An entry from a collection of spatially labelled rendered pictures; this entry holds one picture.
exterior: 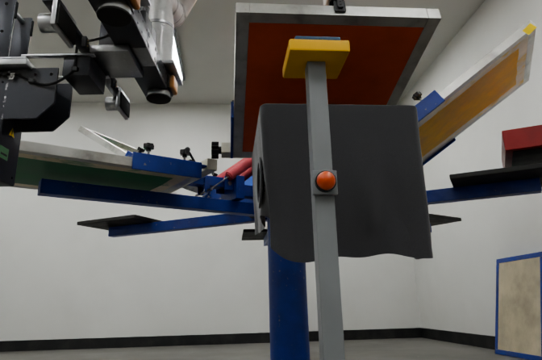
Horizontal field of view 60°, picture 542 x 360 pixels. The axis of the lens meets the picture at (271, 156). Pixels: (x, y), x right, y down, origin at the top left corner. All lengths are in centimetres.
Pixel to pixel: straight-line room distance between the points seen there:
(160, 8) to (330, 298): 108
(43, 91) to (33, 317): 504
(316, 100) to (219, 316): 496
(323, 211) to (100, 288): 520
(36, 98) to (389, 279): 531
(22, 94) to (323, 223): 82
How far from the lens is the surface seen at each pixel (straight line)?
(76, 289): 609
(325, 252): 93
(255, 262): 585
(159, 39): 157
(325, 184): 91
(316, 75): 103
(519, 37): 234
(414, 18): 145
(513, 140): 222
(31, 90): 134
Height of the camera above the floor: 42
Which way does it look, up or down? 17 degrees up
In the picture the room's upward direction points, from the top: 2 degrees counter-clockwise
